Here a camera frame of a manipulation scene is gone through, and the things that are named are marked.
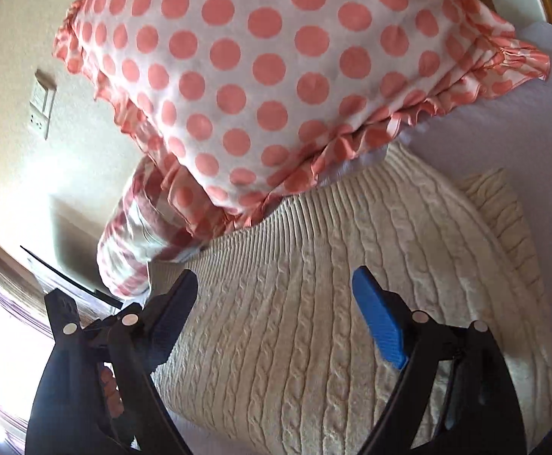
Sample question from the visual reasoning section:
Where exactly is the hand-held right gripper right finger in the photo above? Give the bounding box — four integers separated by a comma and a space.
352, 265, 528, 455

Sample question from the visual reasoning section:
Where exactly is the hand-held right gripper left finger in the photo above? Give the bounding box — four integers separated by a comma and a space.
24, 268, 199, 455

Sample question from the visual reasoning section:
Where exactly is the cream cable knit pillow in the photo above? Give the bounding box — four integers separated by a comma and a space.
149, 143, 552, 442

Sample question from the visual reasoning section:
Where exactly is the person's left hand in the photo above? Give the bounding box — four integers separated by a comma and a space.
98, 364, 126, 419

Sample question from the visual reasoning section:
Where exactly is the pink checked pillow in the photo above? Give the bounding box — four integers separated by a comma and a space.
96, 154, 220, 306

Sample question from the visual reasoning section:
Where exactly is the black flat screen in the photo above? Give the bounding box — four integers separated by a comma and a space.
20, 245, 126, 309

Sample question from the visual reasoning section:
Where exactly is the brown striped curtain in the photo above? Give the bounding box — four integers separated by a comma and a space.
0, 243, 55, 342

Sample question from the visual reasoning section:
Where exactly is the pink polka dot pillow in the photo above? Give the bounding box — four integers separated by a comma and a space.
52, 0, 552, 227

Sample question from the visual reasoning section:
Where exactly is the white wall socket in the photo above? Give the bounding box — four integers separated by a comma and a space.
27, 107, 53, 141

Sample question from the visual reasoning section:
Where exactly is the white wall switch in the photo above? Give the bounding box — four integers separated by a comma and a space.
31, 70, 58, 113

